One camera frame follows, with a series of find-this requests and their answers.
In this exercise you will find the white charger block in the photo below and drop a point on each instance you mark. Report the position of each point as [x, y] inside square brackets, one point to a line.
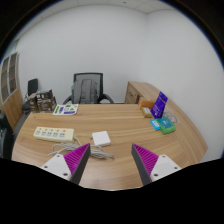
[101, 138]

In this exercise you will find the wooden glass-door cabinet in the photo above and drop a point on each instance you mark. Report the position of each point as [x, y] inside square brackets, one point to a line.
[10, 96]

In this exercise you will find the printed paper sheet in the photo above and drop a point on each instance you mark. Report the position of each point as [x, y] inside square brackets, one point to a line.
[66, 109]

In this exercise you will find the grey backpack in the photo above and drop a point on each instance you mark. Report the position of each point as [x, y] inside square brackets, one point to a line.
[85, 91]

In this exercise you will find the small dark cardboard box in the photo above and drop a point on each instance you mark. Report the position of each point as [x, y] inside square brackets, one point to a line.
[32, 103]

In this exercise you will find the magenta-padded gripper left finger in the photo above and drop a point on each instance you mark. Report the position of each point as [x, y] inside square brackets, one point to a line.
[66, 165]

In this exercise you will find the black visitor chair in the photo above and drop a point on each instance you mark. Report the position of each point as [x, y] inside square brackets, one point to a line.
[32, 86]

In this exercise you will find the orange cardboard box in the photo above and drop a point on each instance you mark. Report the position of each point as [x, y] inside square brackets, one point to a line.
[146, 102]

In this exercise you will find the purple upright card box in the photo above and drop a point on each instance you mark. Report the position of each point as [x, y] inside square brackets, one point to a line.
[159, 105]

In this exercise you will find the wooden side drawer desk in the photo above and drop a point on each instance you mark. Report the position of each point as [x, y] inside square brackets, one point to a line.
[136, 90]

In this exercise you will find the black printed carton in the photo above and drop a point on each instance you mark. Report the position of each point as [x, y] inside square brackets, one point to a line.
[44, 94]

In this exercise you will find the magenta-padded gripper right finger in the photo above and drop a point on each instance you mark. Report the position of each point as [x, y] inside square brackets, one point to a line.
[156, 165]

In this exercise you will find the small green box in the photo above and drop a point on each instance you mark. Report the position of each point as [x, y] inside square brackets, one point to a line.
[166, 126]

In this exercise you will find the small light wooden box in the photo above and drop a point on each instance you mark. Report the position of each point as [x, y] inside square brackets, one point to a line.
[147, 112]

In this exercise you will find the cream power strip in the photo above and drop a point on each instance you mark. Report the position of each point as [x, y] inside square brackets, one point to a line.
[53, 134]

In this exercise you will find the small blue box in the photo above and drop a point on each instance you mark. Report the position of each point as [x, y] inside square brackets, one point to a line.
[155, 124]

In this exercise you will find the dark sofa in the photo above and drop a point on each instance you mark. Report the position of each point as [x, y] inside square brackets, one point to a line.
[5, 140]

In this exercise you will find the black mesh office chair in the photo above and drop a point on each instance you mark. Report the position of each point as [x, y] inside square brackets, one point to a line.
[87, 75]

